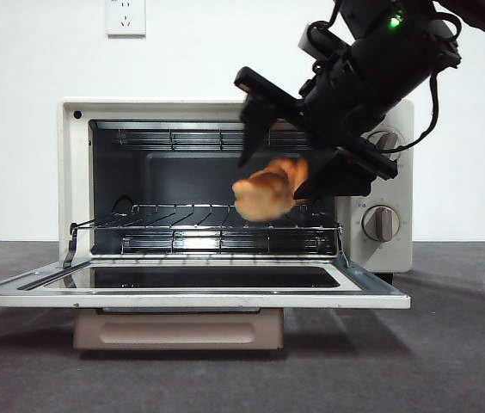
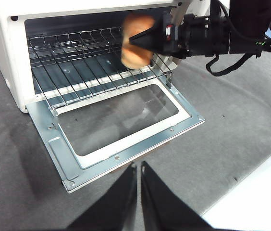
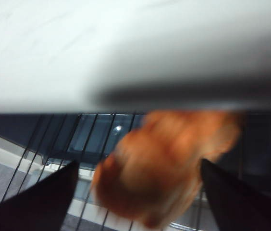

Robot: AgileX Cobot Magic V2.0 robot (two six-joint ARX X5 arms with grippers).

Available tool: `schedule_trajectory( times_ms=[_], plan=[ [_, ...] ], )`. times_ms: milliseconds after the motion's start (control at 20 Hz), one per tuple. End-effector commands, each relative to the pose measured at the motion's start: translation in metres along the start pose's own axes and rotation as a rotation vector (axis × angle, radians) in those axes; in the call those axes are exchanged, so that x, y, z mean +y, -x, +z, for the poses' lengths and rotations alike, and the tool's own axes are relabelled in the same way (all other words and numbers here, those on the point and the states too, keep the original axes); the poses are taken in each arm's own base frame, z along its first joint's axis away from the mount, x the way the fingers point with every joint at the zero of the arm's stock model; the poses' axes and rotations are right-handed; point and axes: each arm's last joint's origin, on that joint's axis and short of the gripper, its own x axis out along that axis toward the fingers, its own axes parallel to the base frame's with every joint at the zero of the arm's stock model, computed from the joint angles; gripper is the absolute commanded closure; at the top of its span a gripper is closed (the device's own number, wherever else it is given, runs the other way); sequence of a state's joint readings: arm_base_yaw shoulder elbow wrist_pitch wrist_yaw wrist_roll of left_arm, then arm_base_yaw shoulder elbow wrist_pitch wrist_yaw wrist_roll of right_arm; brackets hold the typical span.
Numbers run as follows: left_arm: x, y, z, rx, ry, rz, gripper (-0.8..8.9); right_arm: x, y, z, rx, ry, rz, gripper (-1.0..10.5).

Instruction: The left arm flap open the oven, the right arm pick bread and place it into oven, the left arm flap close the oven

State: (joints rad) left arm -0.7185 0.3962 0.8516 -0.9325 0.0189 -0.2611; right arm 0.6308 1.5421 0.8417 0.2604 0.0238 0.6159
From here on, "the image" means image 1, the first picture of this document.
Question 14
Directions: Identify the cream beige timer knob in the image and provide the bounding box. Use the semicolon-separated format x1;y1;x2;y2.
361;205;402;243

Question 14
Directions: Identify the oven door with beige handle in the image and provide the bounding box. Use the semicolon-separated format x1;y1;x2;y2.
0;253;412;351

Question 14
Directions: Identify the white wall socket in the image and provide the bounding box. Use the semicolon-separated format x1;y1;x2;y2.
105;0;146;38

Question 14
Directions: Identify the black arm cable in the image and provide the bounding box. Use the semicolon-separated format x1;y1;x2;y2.
379;68;442;154

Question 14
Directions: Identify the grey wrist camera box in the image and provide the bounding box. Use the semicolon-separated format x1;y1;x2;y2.
297;22;352;61

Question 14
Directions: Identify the cream Toshiba toaster oven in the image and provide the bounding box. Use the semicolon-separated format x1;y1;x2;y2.
57;96;415;274

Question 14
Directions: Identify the golden brown bread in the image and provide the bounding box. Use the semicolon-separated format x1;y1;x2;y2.
230;156;313;223

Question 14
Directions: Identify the cream beige temperature knob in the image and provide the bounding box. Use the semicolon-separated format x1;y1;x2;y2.
365;130;406;152

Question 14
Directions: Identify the metal wire oven rack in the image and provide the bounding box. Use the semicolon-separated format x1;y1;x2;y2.
69;202;350;268

